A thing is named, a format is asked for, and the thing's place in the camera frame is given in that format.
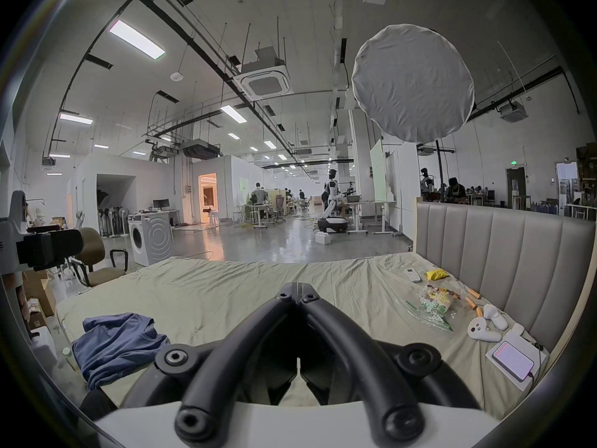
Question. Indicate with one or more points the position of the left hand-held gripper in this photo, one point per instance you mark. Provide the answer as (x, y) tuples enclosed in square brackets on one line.
[(46, 248)]

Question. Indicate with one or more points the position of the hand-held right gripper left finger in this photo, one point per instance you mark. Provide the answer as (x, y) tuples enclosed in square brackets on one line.
[(233, 343)]

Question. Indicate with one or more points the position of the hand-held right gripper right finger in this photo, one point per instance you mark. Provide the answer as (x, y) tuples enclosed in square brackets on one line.
[(354, 357)]

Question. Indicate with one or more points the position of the brown office chair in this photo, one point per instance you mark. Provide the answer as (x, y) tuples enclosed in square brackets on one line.
[(95, 259)]

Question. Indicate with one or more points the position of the bed with pale green sheet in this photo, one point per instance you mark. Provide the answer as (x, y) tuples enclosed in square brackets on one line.
[(224, 292)]

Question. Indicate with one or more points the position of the clear plastic snack bag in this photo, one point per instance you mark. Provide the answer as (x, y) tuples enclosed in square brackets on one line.
[(433, 306)]

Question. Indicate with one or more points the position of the white remote control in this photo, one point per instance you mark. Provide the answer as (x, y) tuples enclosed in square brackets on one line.
[(413, 275)]

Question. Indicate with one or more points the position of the white washing machine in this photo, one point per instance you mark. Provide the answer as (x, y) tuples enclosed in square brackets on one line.
[(150, 238)]

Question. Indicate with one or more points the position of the yellow snack bag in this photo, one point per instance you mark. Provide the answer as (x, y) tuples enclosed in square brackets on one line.
[(436, 275)]

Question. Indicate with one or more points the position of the dark blue shirt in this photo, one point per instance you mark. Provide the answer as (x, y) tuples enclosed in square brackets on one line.
[(116, 343)]

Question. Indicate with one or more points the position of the desk with monitors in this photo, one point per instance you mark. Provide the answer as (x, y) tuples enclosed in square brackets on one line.
[(161, 210)]

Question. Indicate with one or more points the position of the white carton on floor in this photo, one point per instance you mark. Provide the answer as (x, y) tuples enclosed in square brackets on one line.
[(322, 238)]

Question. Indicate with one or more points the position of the small orange cylinder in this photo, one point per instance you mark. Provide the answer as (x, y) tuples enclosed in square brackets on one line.
[(474, 292), (471, 303)]

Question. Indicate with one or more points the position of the white hand controller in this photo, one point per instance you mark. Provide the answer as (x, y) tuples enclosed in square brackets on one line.
[(495, 316), (482, 331)]

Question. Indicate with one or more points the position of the group of people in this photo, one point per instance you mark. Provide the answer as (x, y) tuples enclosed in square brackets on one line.
[(266, 203)]

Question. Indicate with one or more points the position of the white humanoid robot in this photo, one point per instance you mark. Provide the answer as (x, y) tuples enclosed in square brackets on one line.
[(332, 203)]

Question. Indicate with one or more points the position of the phone with pink screen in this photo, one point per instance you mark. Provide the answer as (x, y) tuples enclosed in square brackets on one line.
[(513, 360)]

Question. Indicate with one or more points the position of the flat white box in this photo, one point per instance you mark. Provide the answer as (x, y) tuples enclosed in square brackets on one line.
[(517, 336)]

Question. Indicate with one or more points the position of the grey padded headboard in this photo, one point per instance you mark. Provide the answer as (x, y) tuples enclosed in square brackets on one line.
[(503, 250)]

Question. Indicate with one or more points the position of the round white softbox lamp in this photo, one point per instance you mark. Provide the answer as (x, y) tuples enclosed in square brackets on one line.
[(413, 82)]

